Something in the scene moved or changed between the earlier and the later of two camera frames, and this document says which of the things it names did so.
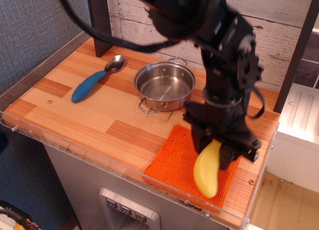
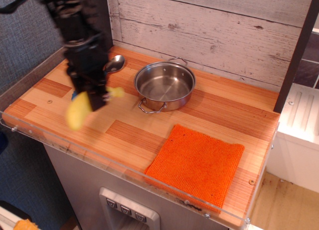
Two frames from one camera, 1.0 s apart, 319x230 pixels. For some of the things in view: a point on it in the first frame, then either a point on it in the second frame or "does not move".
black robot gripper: (226, 119) to (86, 60)
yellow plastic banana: (206, 169) to (79, 110)
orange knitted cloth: (173, 165) does not move
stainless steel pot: (165, 85) does not move
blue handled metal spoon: (114, 64) does not move
